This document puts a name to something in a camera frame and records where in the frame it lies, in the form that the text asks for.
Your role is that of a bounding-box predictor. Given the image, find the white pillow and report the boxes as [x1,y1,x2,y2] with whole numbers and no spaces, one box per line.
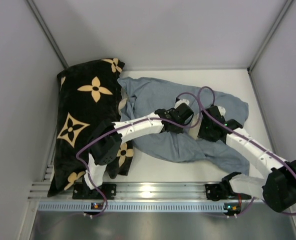
[187,115,202,140]

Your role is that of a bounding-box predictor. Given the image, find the blue pillow cover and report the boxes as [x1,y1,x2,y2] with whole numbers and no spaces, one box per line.
[117,77,249,175]

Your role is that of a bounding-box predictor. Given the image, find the patchwork green beige pillowcase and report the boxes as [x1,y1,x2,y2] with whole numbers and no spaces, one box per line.
[118,88,129,111]

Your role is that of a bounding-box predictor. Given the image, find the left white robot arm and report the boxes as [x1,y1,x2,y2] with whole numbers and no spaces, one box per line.
[77,99,194,192]

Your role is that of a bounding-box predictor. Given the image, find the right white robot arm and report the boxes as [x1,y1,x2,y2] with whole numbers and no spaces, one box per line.
[198,105,296,214]

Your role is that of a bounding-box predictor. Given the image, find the black floral pillow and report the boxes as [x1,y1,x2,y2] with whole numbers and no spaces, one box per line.
[47,58,125,198]

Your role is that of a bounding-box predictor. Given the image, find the right corner aluminium profile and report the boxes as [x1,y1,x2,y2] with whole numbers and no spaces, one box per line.
[247,0,295,73]

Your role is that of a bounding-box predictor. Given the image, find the corner aluminium profile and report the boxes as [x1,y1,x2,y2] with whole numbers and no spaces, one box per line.
[247,0,295,73]
[25,0,69,69]

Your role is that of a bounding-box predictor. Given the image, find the left corner aluminium profile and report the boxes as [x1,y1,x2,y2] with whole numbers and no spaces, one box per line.
[25,0,69,69]

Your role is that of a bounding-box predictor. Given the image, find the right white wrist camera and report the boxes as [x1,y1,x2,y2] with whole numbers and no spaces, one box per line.
[213,105,226,118]

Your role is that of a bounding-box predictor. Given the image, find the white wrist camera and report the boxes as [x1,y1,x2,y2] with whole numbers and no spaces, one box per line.
[213,105,226,118]
[174,98,190,109]

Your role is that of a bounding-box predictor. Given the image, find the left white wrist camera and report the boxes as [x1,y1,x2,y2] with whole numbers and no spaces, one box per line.
[174,98,190,109]

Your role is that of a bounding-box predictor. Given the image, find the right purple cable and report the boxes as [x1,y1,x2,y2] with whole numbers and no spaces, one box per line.
[197,86,296,216]

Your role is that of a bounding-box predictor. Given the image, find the purple cable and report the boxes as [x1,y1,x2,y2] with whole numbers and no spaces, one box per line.
[76,91,216,218]
[197,86,296,216]

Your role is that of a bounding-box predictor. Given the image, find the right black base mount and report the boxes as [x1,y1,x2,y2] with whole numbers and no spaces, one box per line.
[205,183,225,202]

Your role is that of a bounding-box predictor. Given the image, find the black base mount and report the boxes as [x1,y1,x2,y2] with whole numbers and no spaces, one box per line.
[72,183,117,200]
[205,183,225,202]

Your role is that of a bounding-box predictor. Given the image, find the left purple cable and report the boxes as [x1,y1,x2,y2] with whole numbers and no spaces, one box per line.
[76,91,216,218]

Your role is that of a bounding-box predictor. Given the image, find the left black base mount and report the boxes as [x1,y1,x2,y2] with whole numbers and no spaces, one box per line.
[72,183,117,200]

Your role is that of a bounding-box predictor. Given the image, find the aluminium mounting rail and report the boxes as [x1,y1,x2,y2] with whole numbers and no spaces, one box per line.
[27,181,296,201]

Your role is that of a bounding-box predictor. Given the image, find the grey slotted cable duct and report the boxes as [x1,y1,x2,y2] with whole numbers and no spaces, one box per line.
[37,201,241,213]

